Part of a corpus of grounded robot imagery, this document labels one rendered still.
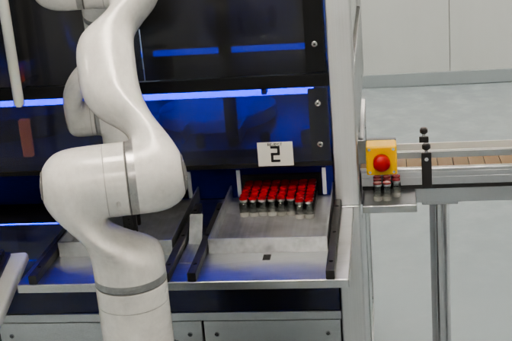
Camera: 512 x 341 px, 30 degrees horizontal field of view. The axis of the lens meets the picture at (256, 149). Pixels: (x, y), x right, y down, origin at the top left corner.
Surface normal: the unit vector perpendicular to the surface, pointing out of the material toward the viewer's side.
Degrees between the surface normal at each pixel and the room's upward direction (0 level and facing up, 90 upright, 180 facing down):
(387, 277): 0
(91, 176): 63
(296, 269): 0
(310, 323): 90
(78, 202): 93
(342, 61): 90
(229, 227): 0
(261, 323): 90
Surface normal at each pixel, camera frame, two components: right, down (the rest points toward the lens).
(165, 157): 0.36, -0.38
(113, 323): -0.44, 0.30
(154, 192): 0.17, 0.43
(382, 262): -0.07, -0.95
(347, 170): -0.12, 0.31
